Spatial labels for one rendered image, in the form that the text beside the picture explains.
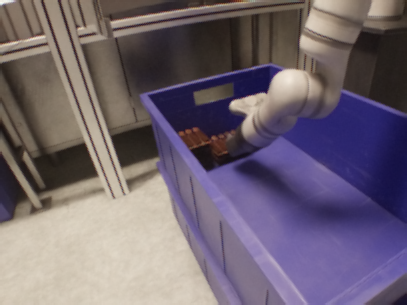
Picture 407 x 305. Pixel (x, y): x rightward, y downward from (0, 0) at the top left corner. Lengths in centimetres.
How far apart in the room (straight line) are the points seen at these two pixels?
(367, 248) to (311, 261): 11
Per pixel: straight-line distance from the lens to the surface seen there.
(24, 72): 119
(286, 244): 54
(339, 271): 53
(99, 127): 89
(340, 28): 38
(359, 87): 78
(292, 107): 39
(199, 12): 87
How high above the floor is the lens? 65
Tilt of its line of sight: 34 degrees down
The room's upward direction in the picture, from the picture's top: 7 degrees counter-clockwise
